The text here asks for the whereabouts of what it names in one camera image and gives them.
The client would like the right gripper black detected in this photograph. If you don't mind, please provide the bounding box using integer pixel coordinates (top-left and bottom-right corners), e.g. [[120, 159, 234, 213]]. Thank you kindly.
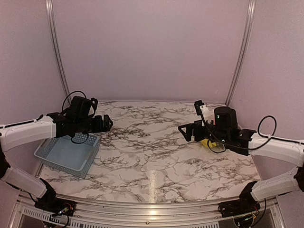
[[179, 119, 229, 145]]

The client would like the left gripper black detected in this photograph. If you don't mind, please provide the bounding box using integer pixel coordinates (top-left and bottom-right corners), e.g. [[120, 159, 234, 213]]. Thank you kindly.
[[75, 114, 113, 134]]

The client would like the clear zip top bag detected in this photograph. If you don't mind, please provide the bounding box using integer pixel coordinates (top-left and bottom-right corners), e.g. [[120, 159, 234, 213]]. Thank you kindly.
[[208, 143, 226, 154]]

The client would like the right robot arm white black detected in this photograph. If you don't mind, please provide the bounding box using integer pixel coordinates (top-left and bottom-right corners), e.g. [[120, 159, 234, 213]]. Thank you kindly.
[[178, 103, 304, 213]]

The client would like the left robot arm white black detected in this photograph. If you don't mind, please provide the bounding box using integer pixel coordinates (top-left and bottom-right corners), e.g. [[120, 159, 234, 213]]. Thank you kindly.
[[0, 96, 113, 211]]

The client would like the yellow fake banana bunch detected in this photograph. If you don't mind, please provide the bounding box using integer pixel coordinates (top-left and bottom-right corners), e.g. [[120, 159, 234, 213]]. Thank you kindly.
[[200, 139, 217, 148]]

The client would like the light blue plastic basket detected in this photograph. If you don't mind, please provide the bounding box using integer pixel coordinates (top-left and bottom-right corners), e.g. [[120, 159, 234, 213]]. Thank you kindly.
[[34, 133, 99, 178]]

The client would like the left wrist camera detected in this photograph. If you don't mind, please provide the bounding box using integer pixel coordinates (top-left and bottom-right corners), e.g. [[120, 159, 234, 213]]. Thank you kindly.
[[90, 98, 98, 116]]

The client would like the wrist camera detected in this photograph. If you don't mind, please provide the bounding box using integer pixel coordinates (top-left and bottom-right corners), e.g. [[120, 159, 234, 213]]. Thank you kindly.
[[90, 98, 98, 116], [194, 100, 213, 123]]

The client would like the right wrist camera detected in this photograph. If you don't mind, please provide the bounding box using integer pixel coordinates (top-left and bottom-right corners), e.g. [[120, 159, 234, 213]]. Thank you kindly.
[[194, 100, 213, 123]]

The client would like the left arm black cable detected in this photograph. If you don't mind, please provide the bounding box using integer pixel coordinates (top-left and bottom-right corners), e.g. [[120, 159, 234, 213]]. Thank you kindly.
[[61, 90, 90, 144]]

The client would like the front aluminium rail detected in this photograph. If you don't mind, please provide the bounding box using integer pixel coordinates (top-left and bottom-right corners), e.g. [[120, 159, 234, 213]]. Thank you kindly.
[[14, 192, 278, 228]]

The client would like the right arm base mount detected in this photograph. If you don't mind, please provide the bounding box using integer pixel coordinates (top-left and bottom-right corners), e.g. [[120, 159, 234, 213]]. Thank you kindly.
[[218, 191, 260, 218]]

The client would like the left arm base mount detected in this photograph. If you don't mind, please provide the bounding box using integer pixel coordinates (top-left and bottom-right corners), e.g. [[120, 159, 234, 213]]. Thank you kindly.
[[34, 189, 76, 217]]

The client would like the left aluminium frame post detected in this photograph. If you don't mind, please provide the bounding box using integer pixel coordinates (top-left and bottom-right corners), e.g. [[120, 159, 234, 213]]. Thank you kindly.
[[45, 0, 70, 95]]

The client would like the aluminium frame post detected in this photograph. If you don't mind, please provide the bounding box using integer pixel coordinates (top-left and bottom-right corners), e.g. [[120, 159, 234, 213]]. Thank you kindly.
[[225, 0, 256, 106], [45, 0, 70, 95]]

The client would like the right aluminium frame post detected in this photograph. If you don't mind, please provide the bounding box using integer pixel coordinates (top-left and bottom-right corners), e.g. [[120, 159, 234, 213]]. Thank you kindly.
[[225, 0, 256, 106]]

